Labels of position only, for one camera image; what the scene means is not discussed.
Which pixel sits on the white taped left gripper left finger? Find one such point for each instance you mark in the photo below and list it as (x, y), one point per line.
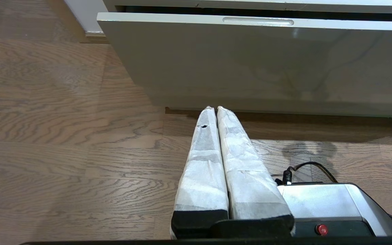
(202, 177)

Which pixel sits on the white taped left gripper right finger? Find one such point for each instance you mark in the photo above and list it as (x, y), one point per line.
(250, 183)

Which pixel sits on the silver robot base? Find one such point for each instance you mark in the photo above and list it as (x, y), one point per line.
(332, 200)

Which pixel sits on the red round base button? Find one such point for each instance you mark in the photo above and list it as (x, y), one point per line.
(321, 229)

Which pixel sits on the white glossy low cabinet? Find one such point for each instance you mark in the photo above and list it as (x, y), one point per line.
(250, 4)

